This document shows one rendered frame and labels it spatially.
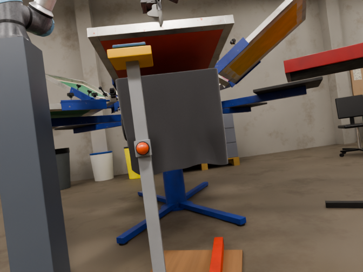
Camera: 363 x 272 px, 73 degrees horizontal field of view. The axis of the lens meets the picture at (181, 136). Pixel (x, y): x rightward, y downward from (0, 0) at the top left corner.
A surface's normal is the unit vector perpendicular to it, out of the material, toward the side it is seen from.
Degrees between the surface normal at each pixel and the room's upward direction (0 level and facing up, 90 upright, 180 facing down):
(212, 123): 93
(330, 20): 90
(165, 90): 93
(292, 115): 90
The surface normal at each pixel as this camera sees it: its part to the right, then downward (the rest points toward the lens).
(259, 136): 0.10, -0.01
